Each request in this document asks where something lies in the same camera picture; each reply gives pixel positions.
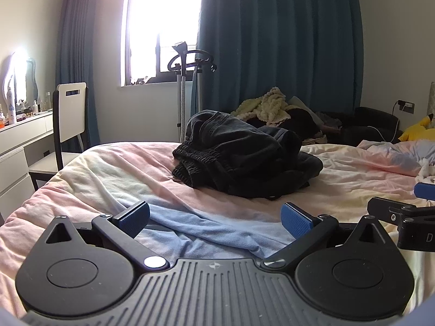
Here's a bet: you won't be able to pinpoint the wavy-framed mirror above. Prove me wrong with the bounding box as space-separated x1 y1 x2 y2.
2 48 39 105

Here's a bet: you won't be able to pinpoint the dark clothes heap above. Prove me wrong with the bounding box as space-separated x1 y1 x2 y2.
245 108 322 138

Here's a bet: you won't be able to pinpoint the black fleece garment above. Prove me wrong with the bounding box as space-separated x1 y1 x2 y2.
172 143 324 200

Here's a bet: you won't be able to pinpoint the grey cushion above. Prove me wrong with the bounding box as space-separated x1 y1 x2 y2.
288 95 322 124

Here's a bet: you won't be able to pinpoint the black sofa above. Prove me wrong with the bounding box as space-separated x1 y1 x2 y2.
315 106 404 144

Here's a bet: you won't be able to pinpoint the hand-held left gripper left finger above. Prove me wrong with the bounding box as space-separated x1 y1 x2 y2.
43 201 170 274

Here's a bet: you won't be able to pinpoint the yellow plush toy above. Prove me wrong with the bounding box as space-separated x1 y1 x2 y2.
397 113 435 142

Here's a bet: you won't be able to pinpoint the white spotted cloth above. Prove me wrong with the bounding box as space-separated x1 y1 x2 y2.
416 157 435 181

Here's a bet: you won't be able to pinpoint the white spray bottle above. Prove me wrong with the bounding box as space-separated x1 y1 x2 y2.
6 74 17 125

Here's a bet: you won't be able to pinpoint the dark blue curtain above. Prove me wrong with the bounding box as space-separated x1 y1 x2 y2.
190 0 365 118

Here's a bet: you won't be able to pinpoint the dark grey denim pants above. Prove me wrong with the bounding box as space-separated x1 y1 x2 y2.
185 109 304 177

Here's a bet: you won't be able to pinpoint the cream knit blanket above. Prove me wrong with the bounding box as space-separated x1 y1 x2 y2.
235 87 297 127

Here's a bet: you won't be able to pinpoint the cream padded headboard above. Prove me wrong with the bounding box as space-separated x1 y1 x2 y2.
426 81 435 120

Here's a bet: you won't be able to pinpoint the white charging cable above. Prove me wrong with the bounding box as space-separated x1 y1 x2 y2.
368 125 397 142

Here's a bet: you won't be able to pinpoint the grey-blue curtain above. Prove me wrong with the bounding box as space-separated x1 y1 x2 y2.
56 0 132 147

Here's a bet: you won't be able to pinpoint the white dresser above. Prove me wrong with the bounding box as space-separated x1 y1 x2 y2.
0 111 55 226

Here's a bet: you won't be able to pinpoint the pastel duvet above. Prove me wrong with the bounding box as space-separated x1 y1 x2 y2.
0 140 435 317

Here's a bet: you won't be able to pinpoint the garment steamer stand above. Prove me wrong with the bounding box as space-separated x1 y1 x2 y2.
167 42 219 142

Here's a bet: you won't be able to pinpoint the white chair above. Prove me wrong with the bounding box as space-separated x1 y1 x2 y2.
29 82 90 191

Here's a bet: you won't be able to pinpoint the window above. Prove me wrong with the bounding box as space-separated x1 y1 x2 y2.
120 0 204 87

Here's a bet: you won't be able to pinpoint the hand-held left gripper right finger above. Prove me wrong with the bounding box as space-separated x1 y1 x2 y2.
262 202 392 273

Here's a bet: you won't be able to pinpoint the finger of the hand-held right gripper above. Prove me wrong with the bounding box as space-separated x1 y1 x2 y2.
367 196 435 227
414 182 435 200

